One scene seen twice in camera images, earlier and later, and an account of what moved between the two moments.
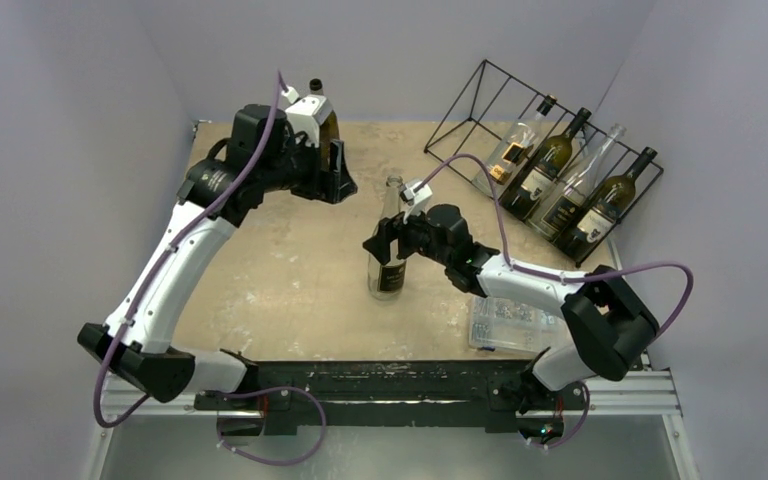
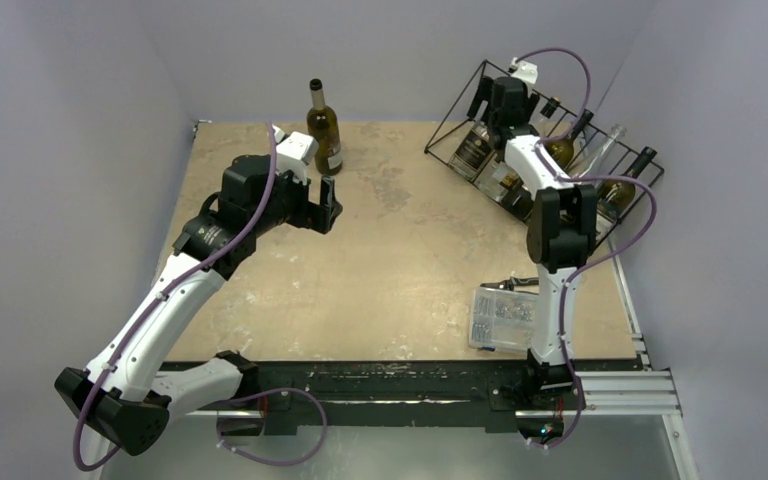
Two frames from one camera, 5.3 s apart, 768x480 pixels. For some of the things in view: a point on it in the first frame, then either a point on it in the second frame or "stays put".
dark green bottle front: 593,222 stays put
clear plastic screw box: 504,325 stays put
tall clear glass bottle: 388,281 to 475,147
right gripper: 397,237 to 479,97
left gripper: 314,187 to 313,215
